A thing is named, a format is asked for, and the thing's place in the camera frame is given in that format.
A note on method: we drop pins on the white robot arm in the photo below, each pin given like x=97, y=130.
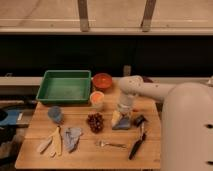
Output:
x=187, y=120

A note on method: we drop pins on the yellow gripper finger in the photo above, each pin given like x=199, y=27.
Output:
x=116, y=116

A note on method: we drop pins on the purple bowl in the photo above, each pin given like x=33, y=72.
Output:
x=147, y=80

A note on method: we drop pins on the blue cup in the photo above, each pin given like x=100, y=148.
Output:
x=55, y=114

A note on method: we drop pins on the black dish brush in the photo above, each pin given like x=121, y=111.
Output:
x=140, y=123

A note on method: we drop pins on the red bowl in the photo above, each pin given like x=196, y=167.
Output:
x=102, y=81

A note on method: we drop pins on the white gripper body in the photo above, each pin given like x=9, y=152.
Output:
x=125, y=103

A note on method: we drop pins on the bunch of red grapes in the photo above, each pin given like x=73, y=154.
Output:
x=95, y=121

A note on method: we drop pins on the dark cylindrical shaker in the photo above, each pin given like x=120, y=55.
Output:
x=126, y=70

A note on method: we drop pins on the clear cup with orange content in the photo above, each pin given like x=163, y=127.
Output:
x=97, y=100

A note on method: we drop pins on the silver fork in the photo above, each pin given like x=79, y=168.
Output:
x=102, y=144

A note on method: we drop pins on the green plastic tray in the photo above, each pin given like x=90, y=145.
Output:
x=65, y=86

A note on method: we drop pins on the blue sponge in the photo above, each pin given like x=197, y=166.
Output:
x=123, y=124

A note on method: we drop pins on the blue object at left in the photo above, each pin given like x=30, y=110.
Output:
x=14, y=116

